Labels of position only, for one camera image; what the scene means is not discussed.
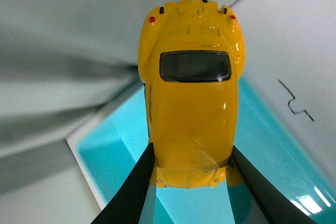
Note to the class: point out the grey pleated curtain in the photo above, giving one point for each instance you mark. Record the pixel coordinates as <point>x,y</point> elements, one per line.
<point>60,61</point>

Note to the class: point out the yellow beetle toy car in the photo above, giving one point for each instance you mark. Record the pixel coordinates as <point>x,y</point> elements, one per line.
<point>191,57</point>

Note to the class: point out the turquoise plastic storage tray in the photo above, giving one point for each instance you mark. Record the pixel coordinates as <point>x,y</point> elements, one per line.
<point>111,150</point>

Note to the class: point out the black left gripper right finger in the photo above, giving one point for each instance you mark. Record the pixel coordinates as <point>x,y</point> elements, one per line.
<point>254,199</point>

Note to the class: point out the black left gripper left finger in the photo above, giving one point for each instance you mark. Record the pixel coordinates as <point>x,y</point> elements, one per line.
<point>135,200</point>

